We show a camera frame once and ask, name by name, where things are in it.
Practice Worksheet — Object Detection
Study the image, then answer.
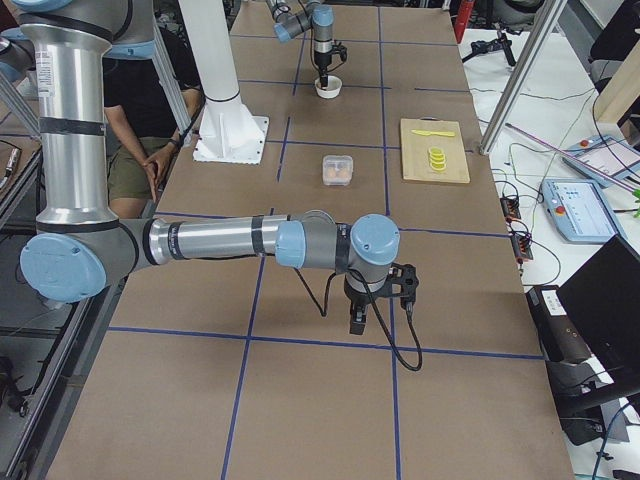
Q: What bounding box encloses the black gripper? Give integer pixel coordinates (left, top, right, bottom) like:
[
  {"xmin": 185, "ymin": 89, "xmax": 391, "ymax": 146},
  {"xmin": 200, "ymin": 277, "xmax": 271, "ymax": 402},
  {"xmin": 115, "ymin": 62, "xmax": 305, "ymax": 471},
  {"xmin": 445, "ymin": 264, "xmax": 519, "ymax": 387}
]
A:
[
  {"xmin": 343, "ymin": 279, "xmax": 372, "ymax": 335},
  {"xmin": 313, "ymin": 50, "xmax": 332, "ymax": 89}
]

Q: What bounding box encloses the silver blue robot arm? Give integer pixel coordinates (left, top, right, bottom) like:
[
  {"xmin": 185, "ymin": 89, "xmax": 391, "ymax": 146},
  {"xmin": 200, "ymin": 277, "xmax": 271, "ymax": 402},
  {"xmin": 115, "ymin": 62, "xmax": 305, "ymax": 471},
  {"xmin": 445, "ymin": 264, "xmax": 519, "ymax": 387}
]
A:
[
  {"xmin": 266, "ymin": 1, "xmax": 338, "ymax": 89},
  {"xmin": 19, "ymin": 1, "xmax": 416, "ymax": 334}
]

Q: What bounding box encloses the clear plastic egg box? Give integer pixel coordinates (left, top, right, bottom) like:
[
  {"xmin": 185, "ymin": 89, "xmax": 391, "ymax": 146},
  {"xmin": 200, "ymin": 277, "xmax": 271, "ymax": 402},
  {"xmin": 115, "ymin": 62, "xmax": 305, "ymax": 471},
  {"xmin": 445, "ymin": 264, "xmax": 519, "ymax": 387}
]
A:
[{"xmin": 322, "ymin": 155, "xmax": 354, "ymax": 186}]

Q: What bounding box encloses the black box with label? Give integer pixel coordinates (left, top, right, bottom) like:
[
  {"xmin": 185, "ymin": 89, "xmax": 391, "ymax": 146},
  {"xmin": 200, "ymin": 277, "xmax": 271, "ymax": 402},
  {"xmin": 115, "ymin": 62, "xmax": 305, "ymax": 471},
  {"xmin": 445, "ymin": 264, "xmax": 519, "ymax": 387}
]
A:
[{"xmin": 526, "ymin": 285, "xmax": 591, "ymax": 365}]

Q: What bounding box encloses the white ceramic bowl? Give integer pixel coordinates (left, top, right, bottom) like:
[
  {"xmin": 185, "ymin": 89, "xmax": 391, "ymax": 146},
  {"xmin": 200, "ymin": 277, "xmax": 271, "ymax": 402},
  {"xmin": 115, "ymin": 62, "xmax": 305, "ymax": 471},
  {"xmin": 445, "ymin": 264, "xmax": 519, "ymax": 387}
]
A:
[{"xmin": 314, "ymin": 75, "xmax": 343, "ymax": 99}]

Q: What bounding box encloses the yellow plastic knife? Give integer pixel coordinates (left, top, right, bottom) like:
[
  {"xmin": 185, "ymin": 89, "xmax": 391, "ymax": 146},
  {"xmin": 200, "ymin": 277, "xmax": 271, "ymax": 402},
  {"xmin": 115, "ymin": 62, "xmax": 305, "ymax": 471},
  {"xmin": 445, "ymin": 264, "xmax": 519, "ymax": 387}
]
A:
[{"xmin": 410, "ymin": 129, "xmax": 456, "ymax": 138}]

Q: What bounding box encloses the wooden cutting board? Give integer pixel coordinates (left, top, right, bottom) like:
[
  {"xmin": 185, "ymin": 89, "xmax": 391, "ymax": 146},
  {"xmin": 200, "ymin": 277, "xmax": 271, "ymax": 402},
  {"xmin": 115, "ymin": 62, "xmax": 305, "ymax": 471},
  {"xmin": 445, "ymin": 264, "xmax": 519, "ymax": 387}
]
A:
[{"xmin": 400, "ymin": 118, "xmax": 470, "ymax": 184}]

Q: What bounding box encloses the yellow lemon slice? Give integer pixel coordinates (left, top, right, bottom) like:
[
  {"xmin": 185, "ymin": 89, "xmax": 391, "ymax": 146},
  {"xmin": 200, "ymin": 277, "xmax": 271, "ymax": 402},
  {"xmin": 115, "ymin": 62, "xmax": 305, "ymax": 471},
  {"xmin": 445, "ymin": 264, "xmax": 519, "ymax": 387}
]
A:
[
  {"xmin": 428, "ymin": 147, "xmax": 444, "ymax": 157},
  {"xmin": 429, "ymin": 160, "xmax": 446, "ymax": 173}
]

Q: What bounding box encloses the orange circuit board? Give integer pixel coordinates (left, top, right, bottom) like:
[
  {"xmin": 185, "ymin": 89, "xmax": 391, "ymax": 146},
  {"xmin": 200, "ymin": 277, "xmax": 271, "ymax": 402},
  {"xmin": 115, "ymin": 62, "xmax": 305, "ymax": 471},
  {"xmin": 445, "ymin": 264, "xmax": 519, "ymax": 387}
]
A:
[
  {"xmin": 510, "ymin": 232, "xmax": 533, "ymax": 264},
  {"xmin": 499, "ymin": 196, "xmax": 521, "ymax": 220}
]

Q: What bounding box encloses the seated person in black shirt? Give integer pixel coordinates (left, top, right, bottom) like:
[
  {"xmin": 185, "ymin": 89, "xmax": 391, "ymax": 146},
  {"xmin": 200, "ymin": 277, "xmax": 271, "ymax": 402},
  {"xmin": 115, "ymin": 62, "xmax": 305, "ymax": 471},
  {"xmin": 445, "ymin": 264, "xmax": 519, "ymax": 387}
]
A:
[{"xmin": 103, "ymin": 58, "xmax": 181, "ymax": 219}]

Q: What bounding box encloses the blue teach pendant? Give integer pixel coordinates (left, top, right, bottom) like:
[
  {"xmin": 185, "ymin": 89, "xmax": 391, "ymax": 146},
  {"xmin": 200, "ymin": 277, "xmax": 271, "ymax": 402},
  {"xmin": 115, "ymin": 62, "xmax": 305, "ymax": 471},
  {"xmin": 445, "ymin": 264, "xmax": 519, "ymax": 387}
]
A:
[{"xmin": 541, "ymin": 178, "xmax": 626, "ymax": 244}]

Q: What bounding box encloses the black monitor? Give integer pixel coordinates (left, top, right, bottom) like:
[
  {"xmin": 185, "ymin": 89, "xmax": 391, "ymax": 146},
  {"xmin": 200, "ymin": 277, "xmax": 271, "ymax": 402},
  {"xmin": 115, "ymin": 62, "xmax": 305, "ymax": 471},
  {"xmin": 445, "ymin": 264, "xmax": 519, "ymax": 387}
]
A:
[{"xmin": 557, "ymin": 235, "xmax": 639, "ymax": 373}]

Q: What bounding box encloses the purple rod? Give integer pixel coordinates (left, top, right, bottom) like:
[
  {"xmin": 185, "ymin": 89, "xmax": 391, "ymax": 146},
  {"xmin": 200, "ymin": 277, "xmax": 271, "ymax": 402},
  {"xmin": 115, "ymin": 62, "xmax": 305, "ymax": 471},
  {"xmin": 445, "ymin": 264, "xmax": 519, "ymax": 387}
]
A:
[{"xmin": 504, "ymin": 122, "xmax": 639, "ymax": 198}]

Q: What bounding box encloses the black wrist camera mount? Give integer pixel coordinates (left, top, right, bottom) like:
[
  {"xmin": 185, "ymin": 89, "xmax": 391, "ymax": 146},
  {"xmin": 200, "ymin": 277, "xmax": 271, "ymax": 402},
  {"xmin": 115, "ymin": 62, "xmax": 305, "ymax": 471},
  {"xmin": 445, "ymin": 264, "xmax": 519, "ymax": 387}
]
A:
[{"xmin": 381, "ymin": 263, "xmax": 419, "ymax": 310}]

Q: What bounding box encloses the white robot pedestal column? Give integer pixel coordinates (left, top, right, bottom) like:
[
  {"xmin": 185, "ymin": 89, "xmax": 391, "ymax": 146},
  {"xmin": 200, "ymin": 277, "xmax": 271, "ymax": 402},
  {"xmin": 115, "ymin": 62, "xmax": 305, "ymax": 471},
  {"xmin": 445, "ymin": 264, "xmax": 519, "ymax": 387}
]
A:
[{"xmin": 179, "ymin": 0, "xmax": 269, "ymax": 165}]

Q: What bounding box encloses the black camera tripod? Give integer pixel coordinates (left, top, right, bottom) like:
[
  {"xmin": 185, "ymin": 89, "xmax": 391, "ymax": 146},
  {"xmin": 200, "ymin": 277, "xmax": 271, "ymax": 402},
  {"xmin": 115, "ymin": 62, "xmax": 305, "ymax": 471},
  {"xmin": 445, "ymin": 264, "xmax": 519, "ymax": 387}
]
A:
[{"xmin": 462, "ymin": 23, "xmax": 521, "ymax": 67}]

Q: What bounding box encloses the aluminium frame post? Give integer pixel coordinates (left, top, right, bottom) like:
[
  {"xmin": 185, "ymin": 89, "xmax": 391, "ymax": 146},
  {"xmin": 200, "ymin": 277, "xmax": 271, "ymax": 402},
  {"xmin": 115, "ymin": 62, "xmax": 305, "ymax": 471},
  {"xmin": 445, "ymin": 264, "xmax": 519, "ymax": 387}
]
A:
[{"xmin": 479, "ymin": 0, "xmax": 567, "ymax": 155}]

